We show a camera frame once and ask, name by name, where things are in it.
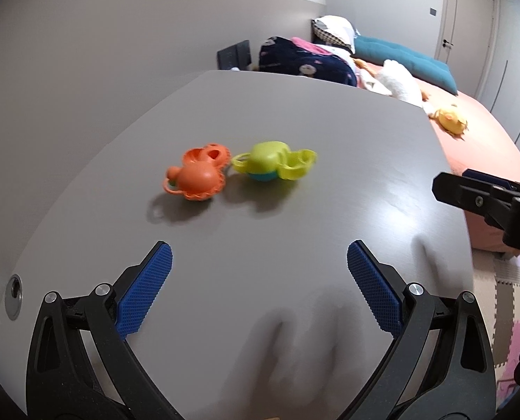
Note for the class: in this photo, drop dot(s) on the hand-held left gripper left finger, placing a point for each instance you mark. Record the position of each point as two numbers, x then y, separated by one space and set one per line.
148 293

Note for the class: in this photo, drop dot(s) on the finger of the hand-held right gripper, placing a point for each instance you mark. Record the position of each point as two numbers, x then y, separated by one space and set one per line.
470 199
492 179

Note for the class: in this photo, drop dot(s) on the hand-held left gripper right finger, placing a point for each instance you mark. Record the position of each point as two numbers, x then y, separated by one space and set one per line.
373 288

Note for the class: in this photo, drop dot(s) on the orange toy teapot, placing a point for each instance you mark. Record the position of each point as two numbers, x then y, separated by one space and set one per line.
198 179

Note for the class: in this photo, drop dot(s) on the green toy teapot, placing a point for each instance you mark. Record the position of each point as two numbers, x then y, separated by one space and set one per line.
266 157

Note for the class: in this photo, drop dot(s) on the bed with orange sheet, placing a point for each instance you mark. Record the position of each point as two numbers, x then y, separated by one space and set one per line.
483 140

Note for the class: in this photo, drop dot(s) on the yellow chick plush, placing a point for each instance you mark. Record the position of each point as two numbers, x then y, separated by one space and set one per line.
450 118

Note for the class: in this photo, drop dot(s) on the foam puzzle floor mat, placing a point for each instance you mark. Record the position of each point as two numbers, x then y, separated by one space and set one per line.
500 297

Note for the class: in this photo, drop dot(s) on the beige wardrobe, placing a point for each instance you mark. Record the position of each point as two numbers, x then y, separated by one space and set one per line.
518 74

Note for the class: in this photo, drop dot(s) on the white goose plush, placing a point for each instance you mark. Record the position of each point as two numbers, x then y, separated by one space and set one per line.
400 81

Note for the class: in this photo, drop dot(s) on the teal pillow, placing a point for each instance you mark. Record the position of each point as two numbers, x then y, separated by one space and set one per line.
400 59

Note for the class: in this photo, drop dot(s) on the beige door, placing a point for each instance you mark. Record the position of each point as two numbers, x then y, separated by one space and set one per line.
465 22

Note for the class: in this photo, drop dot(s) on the grey desk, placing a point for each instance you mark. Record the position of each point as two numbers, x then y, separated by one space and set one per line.
286 118

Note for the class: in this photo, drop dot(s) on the patterned pillow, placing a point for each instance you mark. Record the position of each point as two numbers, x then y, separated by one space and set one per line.
334 30

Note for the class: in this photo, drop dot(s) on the pink cloth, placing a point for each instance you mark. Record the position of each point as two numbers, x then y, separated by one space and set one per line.
310 46

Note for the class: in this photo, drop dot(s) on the navy printed blanket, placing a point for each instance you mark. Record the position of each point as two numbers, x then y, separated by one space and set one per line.
295 63

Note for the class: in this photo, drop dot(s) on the black chair back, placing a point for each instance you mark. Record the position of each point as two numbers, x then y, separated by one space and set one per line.
233 54

